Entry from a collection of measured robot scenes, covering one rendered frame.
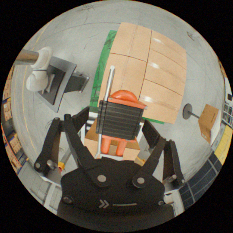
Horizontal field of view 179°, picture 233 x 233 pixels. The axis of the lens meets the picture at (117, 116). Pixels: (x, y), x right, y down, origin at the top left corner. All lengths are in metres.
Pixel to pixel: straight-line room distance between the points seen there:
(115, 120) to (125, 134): 0.04
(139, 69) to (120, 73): 0.21
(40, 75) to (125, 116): 0.70
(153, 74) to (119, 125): 0.82
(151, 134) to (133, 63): 0.79
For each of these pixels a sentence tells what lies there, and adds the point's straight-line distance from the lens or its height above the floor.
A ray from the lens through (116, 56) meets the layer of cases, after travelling 0.90.
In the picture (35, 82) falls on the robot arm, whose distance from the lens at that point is 0.73.
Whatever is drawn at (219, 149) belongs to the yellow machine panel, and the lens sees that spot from 7.33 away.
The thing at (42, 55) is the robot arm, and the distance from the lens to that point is 0.70.
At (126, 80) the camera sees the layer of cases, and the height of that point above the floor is 0.54.
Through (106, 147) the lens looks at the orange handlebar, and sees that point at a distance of 0.21.
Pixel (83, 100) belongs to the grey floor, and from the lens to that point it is 1.52.
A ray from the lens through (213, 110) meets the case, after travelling 1.60.
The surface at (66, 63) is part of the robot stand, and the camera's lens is 0.81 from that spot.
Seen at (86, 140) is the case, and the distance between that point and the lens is 0.58.
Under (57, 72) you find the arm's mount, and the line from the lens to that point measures 0.82.
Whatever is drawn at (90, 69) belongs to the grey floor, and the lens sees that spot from 1.49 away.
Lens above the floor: 1.38
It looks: 70 degrees down
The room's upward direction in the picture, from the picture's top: 180 degrees clockwise
